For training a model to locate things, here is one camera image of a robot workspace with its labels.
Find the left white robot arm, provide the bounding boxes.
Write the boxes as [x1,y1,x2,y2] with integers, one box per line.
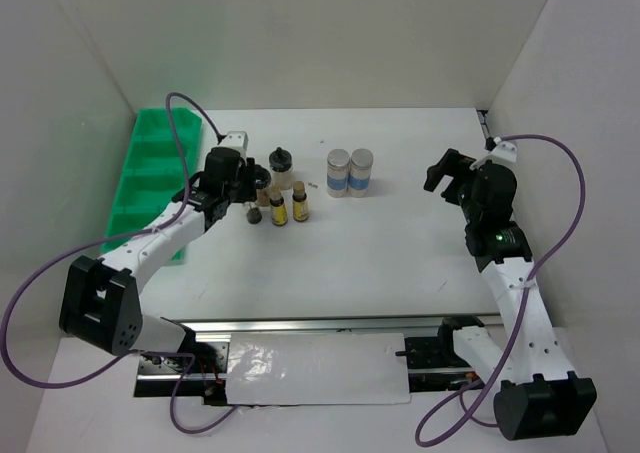
[59,146,256,372]

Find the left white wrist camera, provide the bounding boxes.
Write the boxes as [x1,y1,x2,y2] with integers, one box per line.
[218,131,249,159]

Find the white plastic sheet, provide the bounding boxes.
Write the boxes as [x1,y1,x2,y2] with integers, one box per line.
[225,333,410,406]

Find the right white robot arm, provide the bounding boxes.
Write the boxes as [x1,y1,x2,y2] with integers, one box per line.
[424,149,597,445]

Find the aluminium rail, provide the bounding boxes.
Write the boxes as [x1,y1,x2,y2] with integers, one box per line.
[164,313,509,335]

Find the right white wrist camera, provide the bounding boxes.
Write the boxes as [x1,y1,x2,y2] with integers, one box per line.
[470,137,517,170]

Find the left small yellow bottle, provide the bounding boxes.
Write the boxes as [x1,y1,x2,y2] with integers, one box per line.
[269,186,288,226]

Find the silver lid salt jar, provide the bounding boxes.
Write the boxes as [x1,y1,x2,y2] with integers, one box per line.
[327,149,350,198]
[348,148,374,197]

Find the right silver lid salt jar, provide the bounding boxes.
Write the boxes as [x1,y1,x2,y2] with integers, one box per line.
[348,148,374,197]

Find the right small yellow bottle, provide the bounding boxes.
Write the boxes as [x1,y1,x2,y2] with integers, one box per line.
[292,181,310,222]

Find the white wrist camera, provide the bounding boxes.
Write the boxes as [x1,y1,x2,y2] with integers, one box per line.
[470,137,517,170]
[218,131,249,159]

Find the green plastic compartment tray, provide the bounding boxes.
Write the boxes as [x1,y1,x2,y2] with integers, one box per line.
[105,108,202,237]

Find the yellow label pepper bottle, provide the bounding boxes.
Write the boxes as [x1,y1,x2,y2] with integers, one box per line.
[244,202,262,225]

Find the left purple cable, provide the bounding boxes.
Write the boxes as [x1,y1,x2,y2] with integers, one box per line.
[0,91,226,390]

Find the left silver lid salt jar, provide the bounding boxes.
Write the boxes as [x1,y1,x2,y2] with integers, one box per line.
[327,149,350,198]

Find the tall black cap spice jar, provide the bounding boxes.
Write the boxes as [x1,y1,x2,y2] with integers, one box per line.
[269,147,295,190]

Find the small yellow bottle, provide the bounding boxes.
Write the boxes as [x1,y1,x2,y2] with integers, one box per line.
[292,181,310,222]
[269,186,288,226]

